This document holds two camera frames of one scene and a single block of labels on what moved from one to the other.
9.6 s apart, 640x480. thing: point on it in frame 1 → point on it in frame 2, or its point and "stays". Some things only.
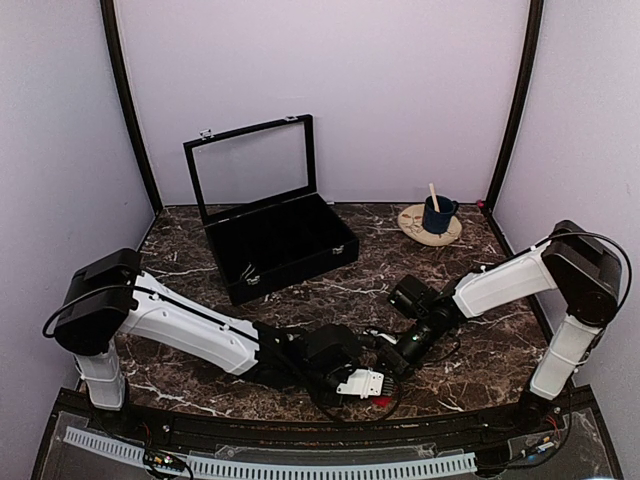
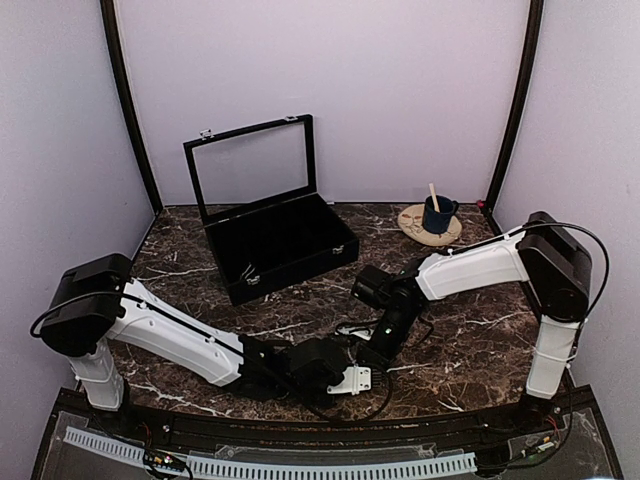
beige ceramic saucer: [410, 219] stays
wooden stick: [434, 198] stays
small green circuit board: [164, 459] stays
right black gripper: [396, 361] → [375, 356]
